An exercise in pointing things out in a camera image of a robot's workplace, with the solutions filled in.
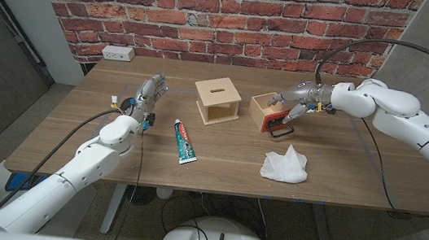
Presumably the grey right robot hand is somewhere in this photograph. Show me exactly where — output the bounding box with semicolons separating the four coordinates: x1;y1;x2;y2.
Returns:
265;76;337;131

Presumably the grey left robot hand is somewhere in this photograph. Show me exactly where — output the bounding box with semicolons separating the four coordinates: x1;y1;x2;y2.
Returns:
125;69;171;128

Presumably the wooden drawer with red front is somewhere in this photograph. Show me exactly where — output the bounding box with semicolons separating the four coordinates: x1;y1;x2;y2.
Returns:
245;89;300;141

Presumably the wooden box with slot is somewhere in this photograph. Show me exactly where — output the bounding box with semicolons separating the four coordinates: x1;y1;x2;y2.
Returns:
190;73;245;130

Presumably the green red toothpaste tube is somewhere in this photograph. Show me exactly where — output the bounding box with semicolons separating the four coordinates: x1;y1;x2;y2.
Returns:
169;117;202;167

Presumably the white crumpled tissue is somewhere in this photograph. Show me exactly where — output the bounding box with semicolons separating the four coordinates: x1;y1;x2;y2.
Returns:
259;141;311;186

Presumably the white power outlet strip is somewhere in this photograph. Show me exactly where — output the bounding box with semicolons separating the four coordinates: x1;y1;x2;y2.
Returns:
100;43;137;64

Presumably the black round floor object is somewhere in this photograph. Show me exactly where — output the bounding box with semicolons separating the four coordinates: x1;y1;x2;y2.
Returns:
125;185;158;207

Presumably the white table leg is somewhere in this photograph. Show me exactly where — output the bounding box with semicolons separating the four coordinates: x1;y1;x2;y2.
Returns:
98;181;129;238

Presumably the grey table leg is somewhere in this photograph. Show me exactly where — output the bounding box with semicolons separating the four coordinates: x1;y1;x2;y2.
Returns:
305;203;339;240

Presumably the white board with blue pedals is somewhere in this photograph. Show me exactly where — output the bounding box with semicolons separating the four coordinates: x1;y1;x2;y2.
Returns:
0;159;101;240

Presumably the thin black left wrist cable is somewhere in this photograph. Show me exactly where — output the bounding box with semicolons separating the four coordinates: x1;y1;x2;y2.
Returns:
105;124;148;240

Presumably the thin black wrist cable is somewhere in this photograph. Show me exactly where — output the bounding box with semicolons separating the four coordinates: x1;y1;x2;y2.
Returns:
105;124;148;240
350;116;429;217

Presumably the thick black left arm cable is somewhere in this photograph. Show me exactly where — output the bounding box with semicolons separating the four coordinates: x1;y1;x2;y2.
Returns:
0;93;125;231

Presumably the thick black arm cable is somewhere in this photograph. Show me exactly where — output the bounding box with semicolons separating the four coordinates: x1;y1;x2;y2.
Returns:
313;29;429;98
0;93;125;231

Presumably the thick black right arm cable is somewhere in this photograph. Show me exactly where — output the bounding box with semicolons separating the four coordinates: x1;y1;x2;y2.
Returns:
313;29;429;98

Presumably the printed brick wall backdrop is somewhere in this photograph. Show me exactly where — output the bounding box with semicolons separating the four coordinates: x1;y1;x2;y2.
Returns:
19;0;427;104

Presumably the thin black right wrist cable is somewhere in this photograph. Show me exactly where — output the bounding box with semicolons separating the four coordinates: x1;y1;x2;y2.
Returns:
350;116;429;217

